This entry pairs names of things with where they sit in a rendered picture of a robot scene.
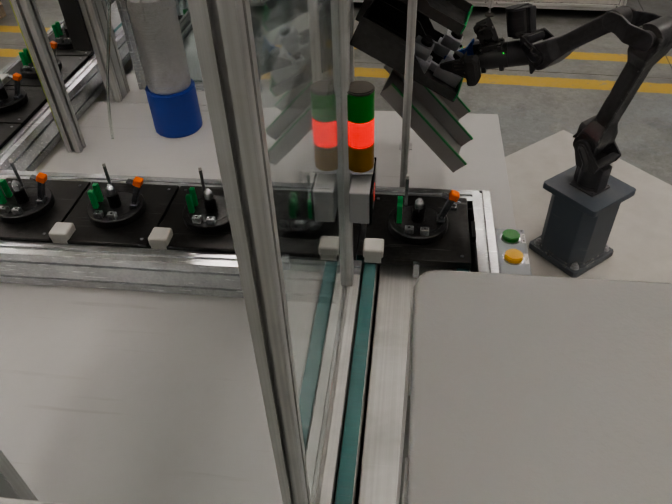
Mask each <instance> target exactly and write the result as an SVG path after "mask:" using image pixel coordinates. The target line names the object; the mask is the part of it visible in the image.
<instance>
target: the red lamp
mask: <svg viewBox="0 0 672 504"><path fill-rule="evenodd" d="M373 143H374V119H373V120H371V121H370V122H367V123H362V124H357V123H352V122H350V121H348V145H349V146H350V147H352V148H356V149H364V148H368V147H370V146H372V145H373Z"/></svg>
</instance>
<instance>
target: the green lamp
mask: <svg viewBox="0 0 672 504"><path fill-rule="evenodd" d="M347 111H348V121H350V122H352V123H357V124H362V123H367V122H370V121H371V120H373V119H374V113H375V90H374V92H373V93H371V94H370V95H367V96H363V97H356V96H352V95H349V94H348V95H347Z"/></svg>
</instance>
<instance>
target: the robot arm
mask: <svg viewBox="0 0 672 504"><path fill-rule="evenodd" d="M506 23H507V34H508V37H512V38H513V39H520V40H514V41H507V42H505V39H504V37H501V38H498V35H497V32H496V30H495V28H494V25H493V23H492V21H491V19H490V17H487V18H485V19H483V20H481V21H479V22H477V23H476V25H475V26H474V27H473V29H474V32H475V34H477V38H476V39H479V41H474V38H473V39H472V40H471V42H470V43H469V45H468V46H467V47H465V48H463V49H461V50H458V51H459V52H462V53H463V54H464V55H463V56H462V57H461V58H459V59H456V60H452V61H448V62H444V63H441V64H440V68H441V69H443V70H446V71H449V72H451V73H454V74H457V75H459V76H461V77H463V78H466V80H467V85H468V86H475V85H476V84H477V83H478V82H479V80H480V78H481V72H482V73H486V71H487V70H488V69H497V68H499V71H504V69H505V68H506V67H515V66H524V65H529V71H530V74H533V72H534V71H535V70H542V69H545V68H547V67H549V66H552V65H554V64H556V63H559V62H561V61H562V60H563V59H565V58H566V57H567V56H569V55H570V54H571V53H572V52H573V51H574V50H575V49H577V48H579V47H580V46H583V45H585V44H587V43H589V42H591V41H593V40H595V39H597V38H599V37H601V36H604V35H606V34H608V33H611V32H612V33H614V34H615V35H616V36H617V37H618V38H619V39H620V41H621V42H623V43H625V44H627V45H629V46H628V49H627V63H626V64H625V66H624V68H623V70H622V72H621V73H620V75H619V77H618V79H617V80H616V82H615V84H614V86H613V87H612V89H611V91H610V93H609V94H608V96H607V98H606V100H605V101H604V103H603V105H602V107H601V108H600V110H599V112H598V114H597V115H595V116H593V117H591V118H589V119H587V120H585V121H583V122H581V124H580V125H579V128H578V131H577V133H576V134H575V135H573V138H575V139H574V141H573V147H574V149H575V162H576V170H575V174H574V180H572V181H570V185H572V186H573V187H575V188H577V189H578V190H580V191H582V192H584V193H585V194H587V195H589V196H591V197H594V196H595V195H597V194H599V193H601V192H603V191H605V190H606V189H608V188H610V185H609V184H607V183H608V180H609V176H610V173H611V170H612V166H611V165H610V164H611V163H613V162H615V161H617V160H618V159H619V158H620V156H621V152H620V150H619V148H618V146H617V144H616V142H615V139H616V136H617V134H618V122H619V121H620V119H621V117H622V115H623V114H624V112H625V111H626V109H627V107H628V106H629V104H630V102H631V101H632V99H633V97H634V96H635V94H636V93H637V91H638V89H639V88H640V86H641V84H642V83H643V81H644V80H645V78H646V76H647V75H648V73H649V72H650V70H651V68H652V67H653V66H654V65H655V64H656V63H657V62H658V61H659V60H660V59H661V58H663V57H664V56H665V55H666V54H667V53H668V52H669V51H670V50H671V49H672V17H671V16H661V15H658V14H656V13H652V12H646V11H641V10H636V9H634V8H632V7H629V6H626V5H622V6H619V7H616V8H614V9H611V10H609V11H607V12H606V13H605V14H603V15H602V16H600V17H598V18H596V19H594V20H592V21H590V22H588V23H586V24H584V25H582V26H580V27H578V28H576V29H574V30H573V31H571V32H569V33H567V34H562V35H558V36H553V35H552V34H551V33H550V32H549V31H548V30H547V29H546V28H541V29H536V6H535V5H533V6H532V4H529V3H522V4H516V5H512V6H509V7H506ZM539 40H543V41H541V42H538V43H536V44H532V43H534V42H537V41H539ZM480 68H481V72H480Z"/></svg>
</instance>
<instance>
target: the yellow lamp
mask: <svg viewBox="0 0 672 504"><path fill-rule="evenodd" d="M348 159H349V170H351V171H353V172H358V173H362V172H367V171H369V170H371V169H372V168H373V167H374V143H373V145H372V146H370V147H368V148H364V149H356V148H352V147H350V146H349V147H348Z"/></svg>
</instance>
